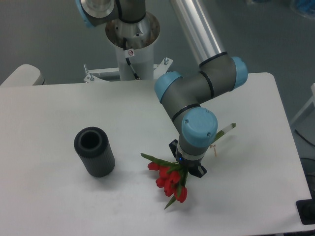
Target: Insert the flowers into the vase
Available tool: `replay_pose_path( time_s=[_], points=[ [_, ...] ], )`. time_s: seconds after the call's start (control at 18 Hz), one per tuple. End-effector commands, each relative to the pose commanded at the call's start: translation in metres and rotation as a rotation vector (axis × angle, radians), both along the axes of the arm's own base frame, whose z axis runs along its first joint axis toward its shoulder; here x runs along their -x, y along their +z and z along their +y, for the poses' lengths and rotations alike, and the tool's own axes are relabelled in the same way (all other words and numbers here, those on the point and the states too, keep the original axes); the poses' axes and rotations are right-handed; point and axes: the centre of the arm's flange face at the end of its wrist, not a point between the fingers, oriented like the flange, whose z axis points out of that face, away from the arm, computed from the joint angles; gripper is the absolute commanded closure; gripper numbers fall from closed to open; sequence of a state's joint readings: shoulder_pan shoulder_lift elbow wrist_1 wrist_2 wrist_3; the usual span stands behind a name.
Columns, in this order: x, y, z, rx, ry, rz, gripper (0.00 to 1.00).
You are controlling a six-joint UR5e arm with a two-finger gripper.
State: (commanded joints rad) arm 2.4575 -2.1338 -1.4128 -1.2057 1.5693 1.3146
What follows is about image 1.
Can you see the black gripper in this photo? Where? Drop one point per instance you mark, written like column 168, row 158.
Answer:
column 194, row 167

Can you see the red tulip bouquet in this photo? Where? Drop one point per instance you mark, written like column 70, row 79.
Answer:
column 172, row 178

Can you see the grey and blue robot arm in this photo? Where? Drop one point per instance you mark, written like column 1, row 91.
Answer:
column 181, row 96

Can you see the dark grey ribbed vase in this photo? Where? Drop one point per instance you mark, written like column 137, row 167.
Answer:
column 93, row 147

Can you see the white pedestal base frame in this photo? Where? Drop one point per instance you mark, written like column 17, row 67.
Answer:
column 112, row 74

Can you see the white frame at right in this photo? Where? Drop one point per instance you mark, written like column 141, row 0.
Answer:
column 306, row 108

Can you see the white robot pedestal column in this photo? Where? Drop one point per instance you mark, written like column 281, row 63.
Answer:
column 134, row 46

